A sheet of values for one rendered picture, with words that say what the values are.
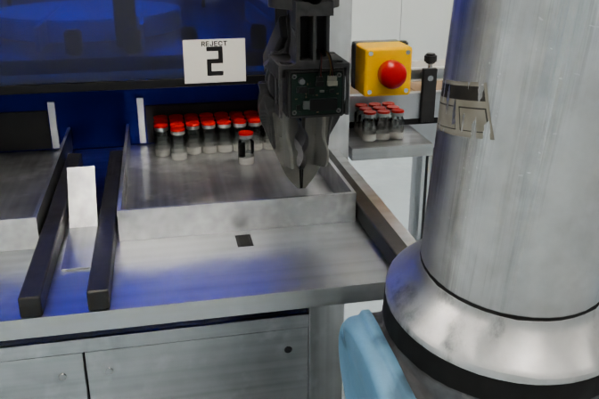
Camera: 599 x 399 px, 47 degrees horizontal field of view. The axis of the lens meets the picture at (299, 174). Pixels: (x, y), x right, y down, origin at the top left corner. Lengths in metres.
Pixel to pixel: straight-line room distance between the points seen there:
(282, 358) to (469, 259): 0.89
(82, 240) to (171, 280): 0.14
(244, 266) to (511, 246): 0.43
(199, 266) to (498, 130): 0.46
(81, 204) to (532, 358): 0.59
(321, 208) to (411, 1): 5.24
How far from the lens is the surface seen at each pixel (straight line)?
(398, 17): 5.94
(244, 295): 0.64
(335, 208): 0.77
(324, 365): 1.20
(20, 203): 0.89
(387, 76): 0.98
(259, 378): 1.19
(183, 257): 0.71
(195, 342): 1.13
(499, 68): 0.26
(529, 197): 0.28
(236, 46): 0.96
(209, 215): 0.75
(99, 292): 0.63
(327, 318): 1.15
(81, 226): 0.80
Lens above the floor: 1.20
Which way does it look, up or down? 20 degrees down
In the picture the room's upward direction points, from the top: straight up
